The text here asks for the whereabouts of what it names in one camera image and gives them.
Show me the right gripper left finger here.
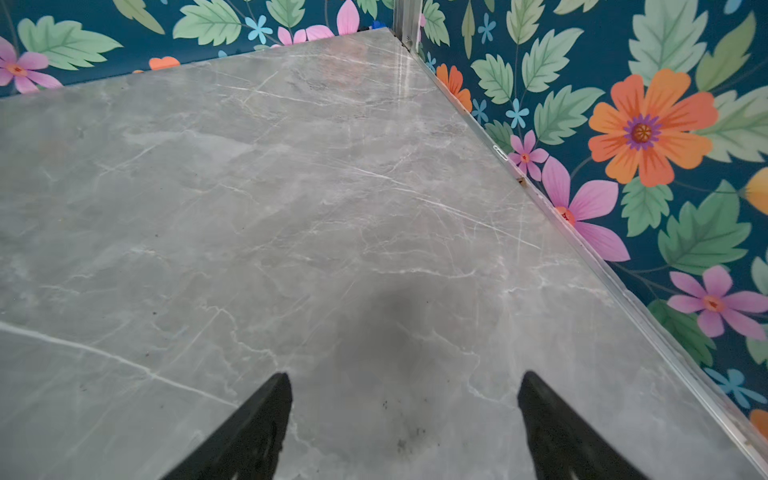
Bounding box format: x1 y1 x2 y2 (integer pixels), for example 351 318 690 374
164 372 293 480

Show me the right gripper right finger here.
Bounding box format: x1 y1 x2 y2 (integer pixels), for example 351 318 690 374
517 371 647 480

